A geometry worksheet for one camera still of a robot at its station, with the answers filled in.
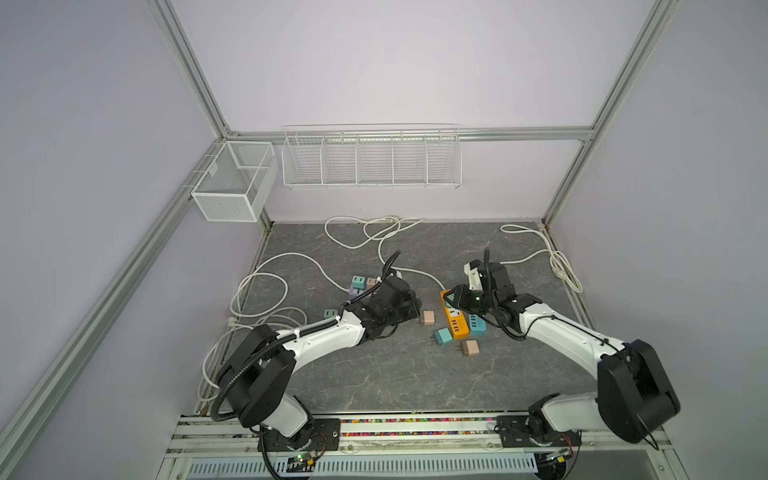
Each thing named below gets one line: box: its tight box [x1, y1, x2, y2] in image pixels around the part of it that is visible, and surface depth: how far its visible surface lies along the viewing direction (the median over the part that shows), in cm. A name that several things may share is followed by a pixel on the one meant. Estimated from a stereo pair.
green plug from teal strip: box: [434, 327, 453, 345], surface depth 90 cm
